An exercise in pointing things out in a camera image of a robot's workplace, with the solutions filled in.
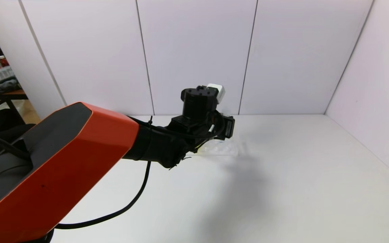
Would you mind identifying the clear acrylic tube rack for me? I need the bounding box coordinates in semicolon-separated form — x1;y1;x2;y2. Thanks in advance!
191;137;239;157

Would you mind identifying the dark grey cloth bundle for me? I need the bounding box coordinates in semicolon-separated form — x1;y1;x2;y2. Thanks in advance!
0;76;22;95

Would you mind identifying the brown wooden side table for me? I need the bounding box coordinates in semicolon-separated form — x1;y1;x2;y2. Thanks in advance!
0;89;29;117

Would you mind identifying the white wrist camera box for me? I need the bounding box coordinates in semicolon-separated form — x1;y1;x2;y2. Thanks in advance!
207;83;226;104

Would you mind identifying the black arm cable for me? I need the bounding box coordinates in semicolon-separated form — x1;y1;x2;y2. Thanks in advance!
55;161;152;230

